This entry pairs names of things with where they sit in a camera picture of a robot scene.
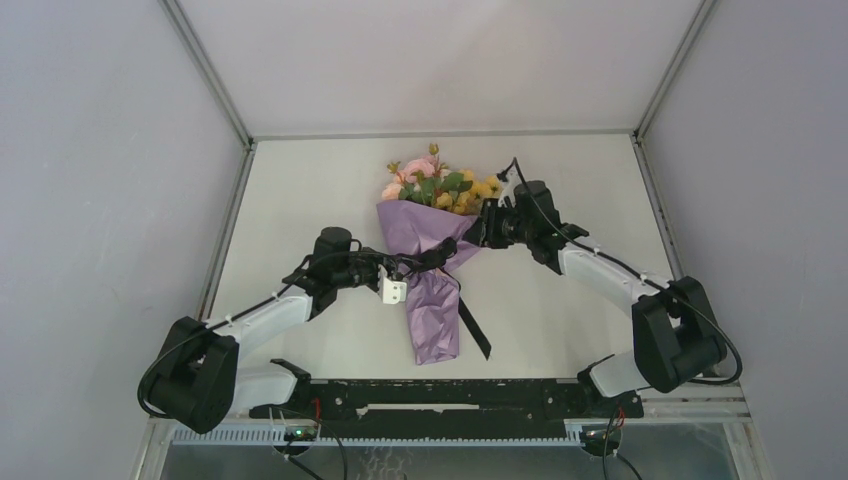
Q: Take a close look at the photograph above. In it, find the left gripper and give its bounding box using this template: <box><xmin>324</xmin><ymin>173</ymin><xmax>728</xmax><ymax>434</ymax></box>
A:
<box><xmin>332</xmin><ymin>246</ymin><xmax>401</xmax><ymax>291</ymax></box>

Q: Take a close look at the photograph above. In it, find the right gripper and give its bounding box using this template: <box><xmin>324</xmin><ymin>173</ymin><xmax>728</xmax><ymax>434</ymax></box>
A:
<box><xmin>460</xmin><ymin>198</ymin><xmax>534</xmax><ymax>250</ymax></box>

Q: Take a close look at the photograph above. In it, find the yellow fake flower stem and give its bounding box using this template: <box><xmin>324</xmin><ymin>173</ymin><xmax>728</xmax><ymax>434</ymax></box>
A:
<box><xmin>430</xmin><ymin>169</ymin><xmax>484</xmax><ymax>216</ymax></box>
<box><xmin>479</xmin><ymin>175</ymin><xmax>503</xmax><ymax>199</ymax></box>

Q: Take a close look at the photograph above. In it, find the pink fake flower stem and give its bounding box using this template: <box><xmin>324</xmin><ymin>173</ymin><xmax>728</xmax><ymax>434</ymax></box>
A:
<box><xmin>397</xmin><ymin>143</ymin><xmax>453</xmax><ymax>205</ymax></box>
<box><xmin>381</xmin><ymin>161</ymin><xmax>417</xmax><ymax>201</ymax></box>

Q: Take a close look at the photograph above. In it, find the black ribbon strap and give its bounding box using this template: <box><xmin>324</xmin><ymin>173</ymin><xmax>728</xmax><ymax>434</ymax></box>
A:
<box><xmin>397</xmin><ymin>237</ymin><xmax>494</xmax><ymax>362</ymax></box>

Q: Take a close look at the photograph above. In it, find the pink purple wrapping paper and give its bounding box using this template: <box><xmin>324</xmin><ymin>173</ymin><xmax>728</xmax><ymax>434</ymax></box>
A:
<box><xmin>377</xmin><ymin>200</ymin><xmax>492</xmax><ymax>366</ymax></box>

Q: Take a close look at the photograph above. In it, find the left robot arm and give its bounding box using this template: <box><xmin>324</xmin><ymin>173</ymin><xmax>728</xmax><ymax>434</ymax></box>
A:
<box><xmin>136</xmin><ymin>227</ymin><xmax>398</xmax><ymax>434</ymax></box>

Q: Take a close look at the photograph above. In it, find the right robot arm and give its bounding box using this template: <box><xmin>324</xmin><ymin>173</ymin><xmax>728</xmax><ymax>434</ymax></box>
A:
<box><xmin>463</xmin><ymin>180</ymin><xmax>732</xmax><ymax>416</ymax></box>

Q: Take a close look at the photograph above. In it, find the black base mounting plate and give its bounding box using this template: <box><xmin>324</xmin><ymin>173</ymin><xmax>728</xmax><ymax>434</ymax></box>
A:
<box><xmin>248</xmin><ymin>368</ymin><xmax>644</xmax><ymax>438</ymax></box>

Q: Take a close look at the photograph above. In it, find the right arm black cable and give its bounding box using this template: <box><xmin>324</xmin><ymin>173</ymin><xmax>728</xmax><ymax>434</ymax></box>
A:
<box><xmin>500</xmin><ymin>156</ymin><xmax>745</xmax><ymax>387</ymax></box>

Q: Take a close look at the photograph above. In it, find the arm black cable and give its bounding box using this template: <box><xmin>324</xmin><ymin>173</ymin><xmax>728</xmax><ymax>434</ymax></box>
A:
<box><xmin>135</xmin><ymin>248</ymin><xmax>425</xmax><ymax>420</ymax></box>
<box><xmin>500</xmin><ymin>156</ymin><xmax>745</xmax><ymax>387</ymax></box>

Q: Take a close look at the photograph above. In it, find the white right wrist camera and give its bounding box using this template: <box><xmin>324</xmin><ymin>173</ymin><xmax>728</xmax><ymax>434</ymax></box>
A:
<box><xmin>496</xmin><ymin>170</ymin><xmax>520</xmax><ymax>207</ymax></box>

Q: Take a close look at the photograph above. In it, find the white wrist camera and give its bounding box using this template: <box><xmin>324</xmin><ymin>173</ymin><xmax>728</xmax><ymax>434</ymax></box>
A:
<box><xmin>378</xmin><ymin>276</ymin><xmax>408</xmax><ymax>305</ymax></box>
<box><xmin>496</xmin><ymin>170</ymin><xmax>520</xmax><ymax>207</ymax></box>

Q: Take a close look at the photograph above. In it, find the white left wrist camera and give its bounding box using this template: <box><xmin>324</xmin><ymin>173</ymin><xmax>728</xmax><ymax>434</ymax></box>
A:
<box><xmin>378</xmin><ymin>276</ymin><xmax>408</xmax><ymax>305</ymax></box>

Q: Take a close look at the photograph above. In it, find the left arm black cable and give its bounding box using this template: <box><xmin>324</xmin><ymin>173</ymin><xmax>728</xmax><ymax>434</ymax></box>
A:
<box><xmin>135</xmin><ymin>248</ymin><xmax>425</xmax><ymax>420</ymax></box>

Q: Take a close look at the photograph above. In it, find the white cable duct rail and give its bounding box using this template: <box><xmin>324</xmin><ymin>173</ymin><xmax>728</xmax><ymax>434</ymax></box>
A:
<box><xmin>171</xmin><ymin>424</ymin><xmax>584</xmax><ymax>447</ymax></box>

